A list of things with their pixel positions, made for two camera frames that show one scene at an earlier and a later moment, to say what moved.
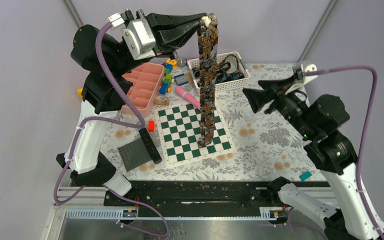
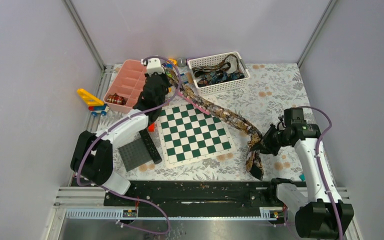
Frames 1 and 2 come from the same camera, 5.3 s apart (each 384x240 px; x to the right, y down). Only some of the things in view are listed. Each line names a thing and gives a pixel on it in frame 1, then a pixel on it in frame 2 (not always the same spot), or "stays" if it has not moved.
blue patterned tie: (223, 77) stays
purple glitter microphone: (181, 61) stays
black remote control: (152, 148) stays
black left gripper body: (153, 52) to (166, 85)
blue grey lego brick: (181, 79) stays
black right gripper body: (287, 102) to (274, 140)
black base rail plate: (201, 198) stays
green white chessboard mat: (180, 128) stays
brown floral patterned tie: (208, 33) to (253, 161)
